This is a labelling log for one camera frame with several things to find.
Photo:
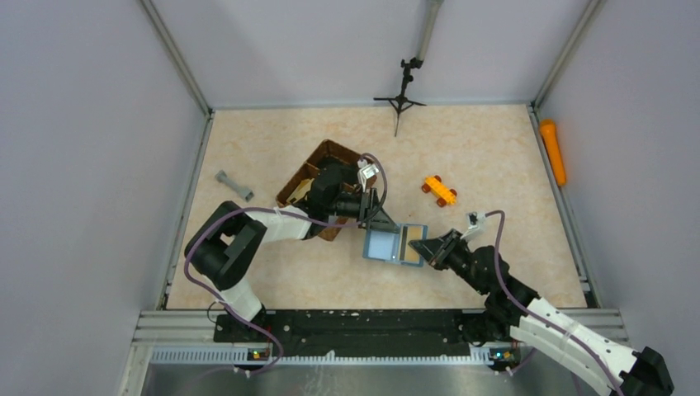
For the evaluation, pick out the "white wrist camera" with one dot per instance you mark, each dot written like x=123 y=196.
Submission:
x=365 y=172
x=475 y=225

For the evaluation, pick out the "grey plastic dumbbell part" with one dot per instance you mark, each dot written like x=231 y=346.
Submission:
x=242 y=191

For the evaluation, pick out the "orange flashlight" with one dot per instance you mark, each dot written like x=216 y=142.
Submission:
x=547 y=129

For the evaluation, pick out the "yellow card in basket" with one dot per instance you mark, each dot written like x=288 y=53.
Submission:
x=300 y=191

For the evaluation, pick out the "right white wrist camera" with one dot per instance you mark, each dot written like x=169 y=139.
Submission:
x=475 y=225

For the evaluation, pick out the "brown woven divided basket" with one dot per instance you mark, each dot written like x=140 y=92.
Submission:
x=328 y=161

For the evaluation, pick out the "black mini tripod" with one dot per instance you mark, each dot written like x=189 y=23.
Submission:
x=401 y=103

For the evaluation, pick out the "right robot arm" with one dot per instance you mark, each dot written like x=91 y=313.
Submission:
x=608 y=367

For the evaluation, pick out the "grey vertical pole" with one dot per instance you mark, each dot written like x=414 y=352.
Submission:
x=432 y=10

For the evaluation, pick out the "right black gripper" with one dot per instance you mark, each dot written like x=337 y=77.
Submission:
x=433 y=250

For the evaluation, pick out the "orange toy car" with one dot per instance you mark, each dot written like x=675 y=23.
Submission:
x=444 y=196

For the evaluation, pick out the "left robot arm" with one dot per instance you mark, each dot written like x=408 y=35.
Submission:
x=223 y=249

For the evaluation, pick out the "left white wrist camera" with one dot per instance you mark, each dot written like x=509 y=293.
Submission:
x=365 y=172

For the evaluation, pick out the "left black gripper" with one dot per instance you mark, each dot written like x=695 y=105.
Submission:
x=381 y=222

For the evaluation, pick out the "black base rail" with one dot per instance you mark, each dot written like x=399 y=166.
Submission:
x=380 y=333

